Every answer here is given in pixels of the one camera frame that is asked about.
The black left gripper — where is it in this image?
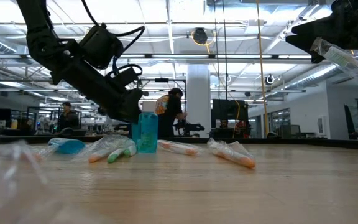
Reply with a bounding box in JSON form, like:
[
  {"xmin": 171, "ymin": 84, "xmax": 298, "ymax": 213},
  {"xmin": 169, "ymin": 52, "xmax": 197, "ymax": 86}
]
[{"xmin": 50, "ymin": 43, "xmax": 145, "ymax": 123}]

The blue plastic cup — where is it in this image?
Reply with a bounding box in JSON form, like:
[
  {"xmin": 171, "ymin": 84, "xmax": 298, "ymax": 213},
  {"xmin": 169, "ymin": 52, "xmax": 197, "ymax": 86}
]
[{"xmin": 137, "ymin": 101, "xmax": 159, "ymax": 154}]

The pile of toothbrushes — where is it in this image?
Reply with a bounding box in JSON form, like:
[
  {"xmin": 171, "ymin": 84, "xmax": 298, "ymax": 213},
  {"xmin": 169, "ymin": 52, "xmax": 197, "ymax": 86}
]
[{"xmin": 106, "ymin": 136, "xmax": 129, "ymax": 164}]

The person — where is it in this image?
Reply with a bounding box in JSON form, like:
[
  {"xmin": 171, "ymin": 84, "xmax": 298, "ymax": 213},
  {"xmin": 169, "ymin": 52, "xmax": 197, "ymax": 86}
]
[
  {"xmin": 154, "ymin": 87, "xmax": 188, "ymax": 138},
  {"xmin": 56, "ymin": 101, "xmax": 81, "ymax": 135}
]

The white building column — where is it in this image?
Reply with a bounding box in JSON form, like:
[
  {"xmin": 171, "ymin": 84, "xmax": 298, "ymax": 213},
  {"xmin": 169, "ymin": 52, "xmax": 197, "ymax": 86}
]
[{"xmin": 186, "ymin": 63, "xmax": 211, "ymax": 138}]

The large black screen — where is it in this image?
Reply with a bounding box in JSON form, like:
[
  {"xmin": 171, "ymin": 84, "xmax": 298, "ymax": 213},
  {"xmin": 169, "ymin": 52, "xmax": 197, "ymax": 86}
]
[{"xmin": 211, "ymin": 98, "xmax": 249, "ymax": 123}]

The clear plastic wrapper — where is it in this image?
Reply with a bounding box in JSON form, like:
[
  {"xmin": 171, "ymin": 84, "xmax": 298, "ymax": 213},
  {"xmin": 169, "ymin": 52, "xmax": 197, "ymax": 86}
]
[{"xmin": 0, "ymin": 139, "xmax": 62, "ymax": 224}]

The black robot cell frame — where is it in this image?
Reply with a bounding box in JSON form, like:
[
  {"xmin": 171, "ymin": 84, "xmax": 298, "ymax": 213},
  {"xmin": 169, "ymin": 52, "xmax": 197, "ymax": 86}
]
[{"xmin": 135, "ymin": 77, "xmax": 188, "ymax": 138}]

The yellow hanging cable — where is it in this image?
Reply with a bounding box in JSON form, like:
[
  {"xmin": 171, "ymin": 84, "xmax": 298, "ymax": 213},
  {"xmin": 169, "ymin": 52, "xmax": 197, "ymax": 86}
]
[{"xmin": 255, "ymin": 0, "xmax": 270, "ymax": 138}]

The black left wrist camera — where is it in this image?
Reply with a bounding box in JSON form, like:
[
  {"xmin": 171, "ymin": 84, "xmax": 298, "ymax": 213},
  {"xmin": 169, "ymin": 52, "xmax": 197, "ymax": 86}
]
[{"xmin": 78, "ymin": 24, "xmax": 124, "ymax": 70}]

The black hanging cable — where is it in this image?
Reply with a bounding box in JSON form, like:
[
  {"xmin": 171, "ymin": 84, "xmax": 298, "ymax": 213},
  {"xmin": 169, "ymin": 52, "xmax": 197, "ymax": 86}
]
[
  {"xmin": 213, "ymin": 0, "xmax": 220, "ymax": 100},
  {"xmin": 221, "ymin": 0, "xmax": 229, "ymax": 100}
]

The black aluminium table frame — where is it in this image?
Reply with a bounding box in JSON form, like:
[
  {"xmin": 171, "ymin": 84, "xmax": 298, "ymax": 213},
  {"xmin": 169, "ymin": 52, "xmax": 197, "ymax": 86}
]
[{"xmin": 0, "ymin": 133, "xmax": 358, "ymax": 151}]

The black left wrist camera cable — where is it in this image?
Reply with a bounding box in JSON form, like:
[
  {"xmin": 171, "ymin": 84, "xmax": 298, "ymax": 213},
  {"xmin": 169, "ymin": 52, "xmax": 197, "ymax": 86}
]
[{"xmin": 81, "ymin": 0, "xmax": 146, "ymax": 74}]

